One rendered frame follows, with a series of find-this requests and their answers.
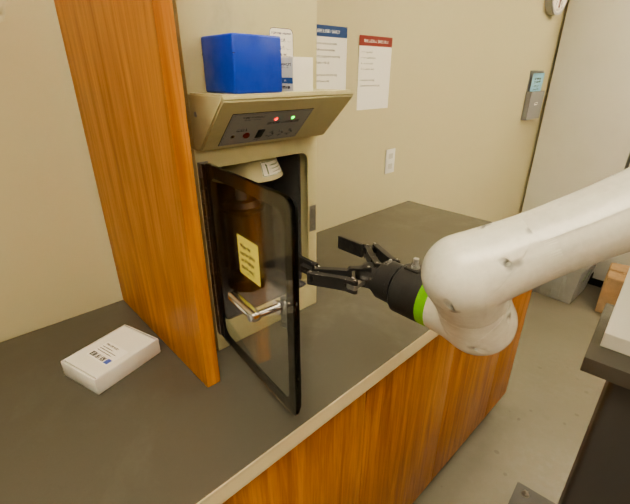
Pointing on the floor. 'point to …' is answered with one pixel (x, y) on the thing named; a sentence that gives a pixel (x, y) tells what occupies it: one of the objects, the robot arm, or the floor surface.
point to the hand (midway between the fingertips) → (320, 251)
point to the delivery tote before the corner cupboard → (567, 285)
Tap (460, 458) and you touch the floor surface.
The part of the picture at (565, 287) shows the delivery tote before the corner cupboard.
